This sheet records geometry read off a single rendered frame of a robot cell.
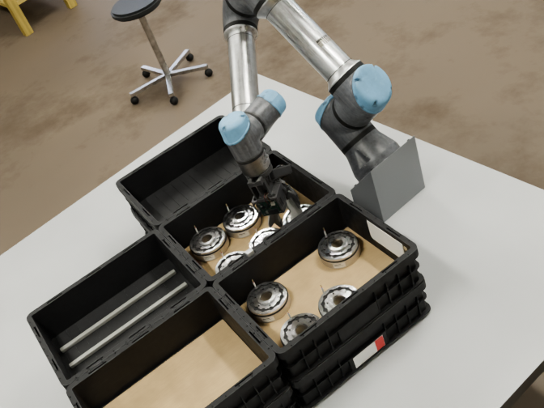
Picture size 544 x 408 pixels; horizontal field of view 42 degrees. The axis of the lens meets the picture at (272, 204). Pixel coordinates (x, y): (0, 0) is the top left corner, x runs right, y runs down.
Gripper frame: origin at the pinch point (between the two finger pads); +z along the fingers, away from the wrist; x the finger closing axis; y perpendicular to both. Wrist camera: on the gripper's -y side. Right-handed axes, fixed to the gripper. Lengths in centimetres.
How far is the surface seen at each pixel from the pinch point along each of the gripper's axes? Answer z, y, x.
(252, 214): -2.6, -2.6, -11.0
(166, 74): 48, -222, -150
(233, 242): 0.1, 4.6, -16.2
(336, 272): 4.7, 17.3, 13.8
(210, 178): -2.8, -23.7, -30.7
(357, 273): 5.4, 17.9, 19.0
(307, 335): -4.1, 43.6, 14.3
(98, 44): 42, -295, -234
